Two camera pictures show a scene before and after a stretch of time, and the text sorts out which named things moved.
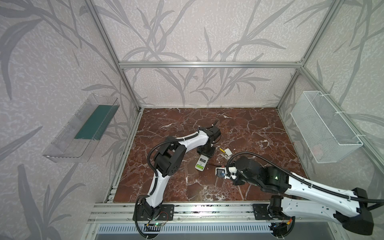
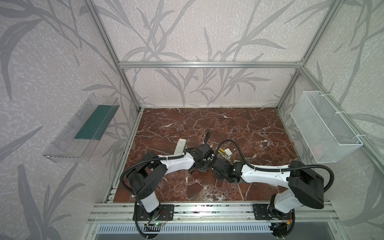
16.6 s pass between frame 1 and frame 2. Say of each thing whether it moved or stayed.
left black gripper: moved
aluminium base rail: stayed
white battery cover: stayed
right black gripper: moved
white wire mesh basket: stayed
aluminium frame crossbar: stayed
